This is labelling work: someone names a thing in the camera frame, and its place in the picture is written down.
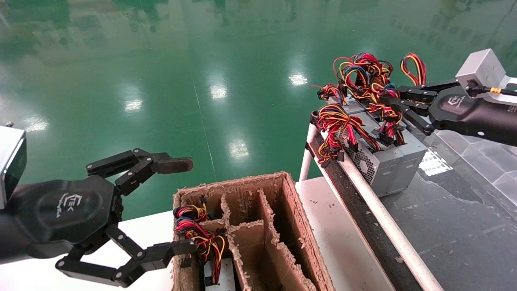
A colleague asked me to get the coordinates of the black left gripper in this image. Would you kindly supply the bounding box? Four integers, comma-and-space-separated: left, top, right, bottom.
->
0, 148, 198, 288

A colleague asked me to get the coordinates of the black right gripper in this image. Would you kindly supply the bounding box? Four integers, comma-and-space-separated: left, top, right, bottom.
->
380, 79, 517, 147

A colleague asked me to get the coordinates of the clear plastic divider organiser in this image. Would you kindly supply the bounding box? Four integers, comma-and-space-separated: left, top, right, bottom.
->
434, 129, 517, 209

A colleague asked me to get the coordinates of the brown cardboard divider box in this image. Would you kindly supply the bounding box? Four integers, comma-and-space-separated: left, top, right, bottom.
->
173, 172, 336, 291

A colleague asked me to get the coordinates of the white cart leg pipe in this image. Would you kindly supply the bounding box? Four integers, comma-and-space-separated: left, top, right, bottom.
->
299, 123, 317, 182

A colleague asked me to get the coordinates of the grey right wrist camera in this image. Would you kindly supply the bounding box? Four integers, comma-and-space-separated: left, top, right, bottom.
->
456, 48, 507, 94

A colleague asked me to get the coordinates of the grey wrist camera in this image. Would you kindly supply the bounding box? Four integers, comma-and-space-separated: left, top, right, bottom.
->
456, 48, 507, 94
0, 125, 27, 210

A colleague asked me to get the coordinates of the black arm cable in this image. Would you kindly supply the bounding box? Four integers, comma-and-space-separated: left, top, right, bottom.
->
469, 80, 517, 97

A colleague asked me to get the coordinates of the long white cart rail pipe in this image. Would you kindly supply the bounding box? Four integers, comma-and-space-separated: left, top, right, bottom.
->
321, 129, 445, 291

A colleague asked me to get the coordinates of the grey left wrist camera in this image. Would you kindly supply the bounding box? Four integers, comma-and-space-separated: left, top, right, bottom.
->
0, 125, 27, 210

